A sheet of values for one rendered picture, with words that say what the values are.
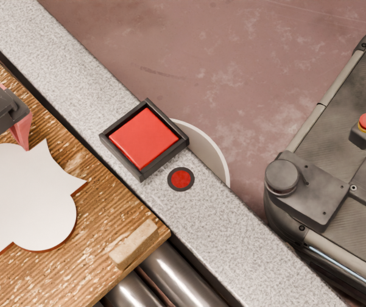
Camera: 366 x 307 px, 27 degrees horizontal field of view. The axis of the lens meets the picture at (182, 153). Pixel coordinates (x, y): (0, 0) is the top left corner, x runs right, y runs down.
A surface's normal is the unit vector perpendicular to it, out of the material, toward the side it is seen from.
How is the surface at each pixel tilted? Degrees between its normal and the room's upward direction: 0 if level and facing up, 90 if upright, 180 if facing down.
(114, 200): 0
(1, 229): 2
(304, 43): 0
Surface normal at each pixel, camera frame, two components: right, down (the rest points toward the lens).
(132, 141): -0.06, -0.47
